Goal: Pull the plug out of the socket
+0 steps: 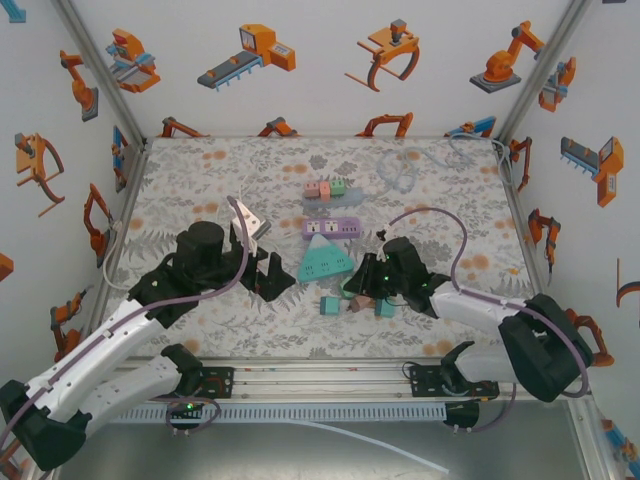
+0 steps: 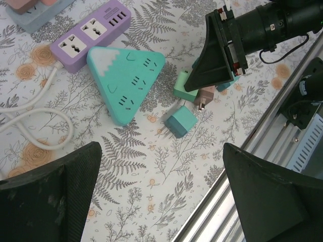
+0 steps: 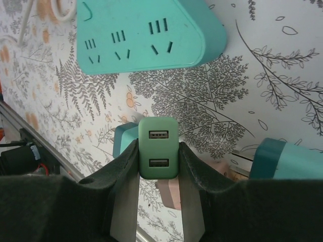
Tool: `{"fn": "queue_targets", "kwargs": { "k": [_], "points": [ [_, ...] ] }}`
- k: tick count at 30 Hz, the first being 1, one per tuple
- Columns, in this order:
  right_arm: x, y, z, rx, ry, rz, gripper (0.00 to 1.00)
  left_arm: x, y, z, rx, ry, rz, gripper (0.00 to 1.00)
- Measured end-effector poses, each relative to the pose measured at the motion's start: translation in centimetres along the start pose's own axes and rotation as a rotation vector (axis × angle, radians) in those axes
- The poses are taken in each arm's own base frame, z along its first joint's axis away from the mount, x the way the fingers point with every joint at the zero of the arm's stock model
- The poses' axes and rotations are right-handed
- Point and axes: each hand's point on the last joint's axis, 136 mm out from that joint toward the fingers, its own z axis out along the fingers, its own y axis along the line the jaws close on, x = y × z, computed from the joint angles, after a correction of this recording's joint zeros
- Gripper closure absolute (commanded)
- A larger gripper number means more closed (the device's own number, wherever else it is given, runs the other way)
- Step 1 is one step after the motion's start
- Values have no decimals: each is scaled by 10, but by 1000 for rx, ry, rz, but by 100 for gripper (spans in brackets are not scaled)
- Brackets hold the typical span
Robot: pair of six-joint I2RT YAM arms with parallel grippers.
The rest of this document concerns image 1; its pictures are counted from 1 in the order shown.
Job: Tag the teal plug adapter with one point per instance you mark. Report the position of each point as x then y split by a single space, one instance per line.
385 308
330 306

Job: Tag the teal triangular power strip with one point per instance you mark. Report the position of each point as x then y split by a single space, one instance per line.
322 265

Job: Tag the grey-blue power strip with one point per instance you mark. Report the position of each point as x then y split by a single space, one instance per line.
350 199

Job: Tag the aluminium side rail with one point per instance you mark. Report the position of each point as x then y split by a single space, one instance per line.
126 210
534 250

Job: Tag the grey metal bracket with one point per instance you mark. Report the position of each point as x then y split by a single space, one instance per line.
131 165

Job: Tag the translucent white tube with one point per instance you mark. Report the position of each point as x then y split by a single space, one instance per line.
425 460

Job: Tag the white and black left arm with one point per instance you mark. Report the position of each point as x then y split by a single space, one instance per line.
100 350

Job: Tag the aluminium frame post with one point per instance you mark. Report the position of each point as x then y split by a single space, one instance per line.
541 75
104 75

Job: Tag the green plug adapter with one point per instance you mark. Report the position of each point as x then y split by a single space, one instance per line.
344 292
338 187

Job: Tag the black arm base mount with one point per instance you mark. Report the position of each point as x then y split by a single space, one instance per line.
220 382
425 382

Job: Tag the black connector box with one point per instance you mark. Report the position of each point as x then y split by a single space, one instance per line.
187 412
462 415

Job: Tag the purple power strip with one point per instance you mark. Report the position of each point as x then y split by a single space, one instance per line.
332 227

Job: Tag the grey metal plate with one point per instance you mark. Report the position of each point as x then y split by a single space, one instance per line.
250 455

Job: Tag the floral patterned table mat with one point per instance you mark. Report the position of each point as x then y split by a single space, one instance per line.
200 170

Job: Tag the salmon orange plug adapter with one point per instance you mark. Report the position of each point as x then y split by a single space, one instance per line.
324 191

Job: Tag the aluminium profile rail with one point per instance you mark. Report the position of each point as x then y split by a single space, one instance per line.
320 382

